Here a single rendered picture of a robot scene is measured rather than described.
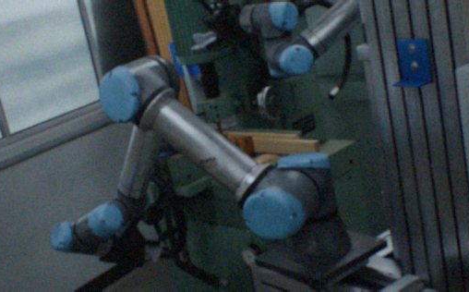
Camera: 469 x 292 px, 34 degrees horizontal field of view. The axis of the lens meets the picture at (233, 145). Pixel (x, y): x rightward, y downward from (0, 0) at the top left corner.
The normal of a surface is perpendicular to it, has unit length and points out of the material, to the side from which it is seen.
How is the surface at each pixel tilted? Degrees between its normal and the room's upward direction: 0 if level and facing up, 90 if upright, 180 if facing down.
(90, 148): 90
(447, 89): 90
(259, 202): 95
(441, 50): 90
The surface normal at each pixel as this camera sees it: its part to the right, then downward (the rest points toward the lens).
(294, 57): 0.20, 0.24
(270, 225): -0.36, 0.40
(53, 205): 0.78, 0.00
